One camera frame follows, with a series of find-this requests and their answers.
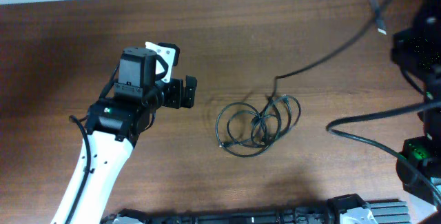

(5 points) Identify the black cable bundle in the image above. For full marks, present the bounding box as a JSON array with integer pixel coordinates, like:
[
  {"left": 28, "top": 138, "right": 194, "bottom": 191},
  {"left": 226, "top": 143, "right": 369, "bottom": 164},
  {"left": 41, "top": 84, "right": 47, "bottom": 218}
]
[{"left": 214, "top": 93, "right": 302, "bottom": 159}]

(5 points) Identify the separated black cable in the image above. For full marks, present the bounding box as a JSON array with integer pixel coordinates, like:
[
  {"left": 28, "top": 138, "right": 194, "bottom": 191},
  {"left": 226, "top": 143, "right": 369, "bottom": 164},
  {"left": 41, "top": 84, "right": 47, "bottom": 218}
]
[{"left": 265, "top": 0, "right": 414, "bottom": 108}]

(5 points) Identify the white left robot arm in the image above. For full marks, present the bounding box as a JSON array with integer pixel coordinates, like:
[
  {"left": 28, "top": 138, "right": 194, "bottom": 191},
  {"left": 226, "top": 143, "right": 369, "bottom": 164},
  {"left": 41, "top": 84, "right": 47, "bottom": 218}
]
[{"left": 52, "top": 42, "right": 197, "bottom": 223}]

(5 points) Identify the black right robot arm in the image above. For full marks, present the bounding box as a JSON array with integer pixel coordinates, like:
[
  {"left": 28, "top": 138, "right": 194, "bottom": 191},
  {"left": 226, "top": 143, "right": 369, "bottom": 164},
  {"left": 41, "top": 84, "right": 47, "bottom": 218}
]
[{"left": 391, "top": 0, "right": 440, "bottom": 210}]

